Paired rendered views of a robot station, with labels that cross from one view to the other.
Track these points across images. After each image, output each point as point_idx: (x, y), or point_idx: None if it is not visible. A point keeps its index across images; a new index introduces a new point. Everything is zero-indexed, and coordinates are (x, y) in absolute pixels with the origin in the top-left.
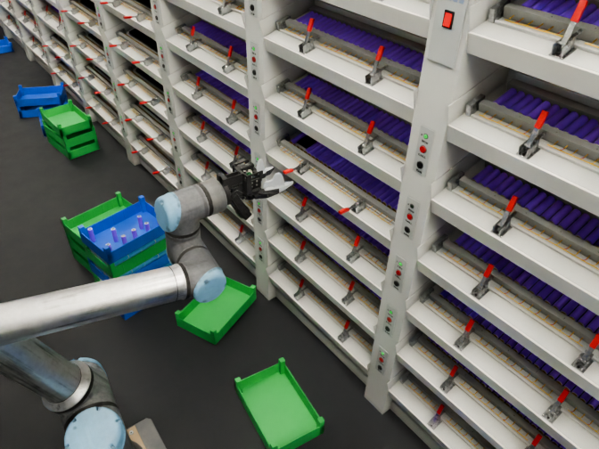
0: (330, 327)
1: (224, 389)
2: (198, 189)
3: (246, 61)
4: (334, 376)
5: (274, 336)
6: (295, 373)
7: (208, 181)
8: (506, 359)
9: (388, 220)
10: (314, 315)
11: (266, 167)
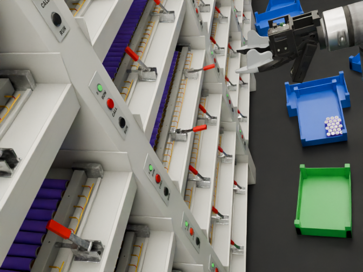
0: (241, 205)
1: (362, 245)
2: (351, 4)
3: (60, 217)
4: (262, 206)
5: (281, 271)
6: (289, 225)
7: (334, 14)
8: (213, 36)
9: (188, 58)
10: (243, 224)
11: (242, 70)
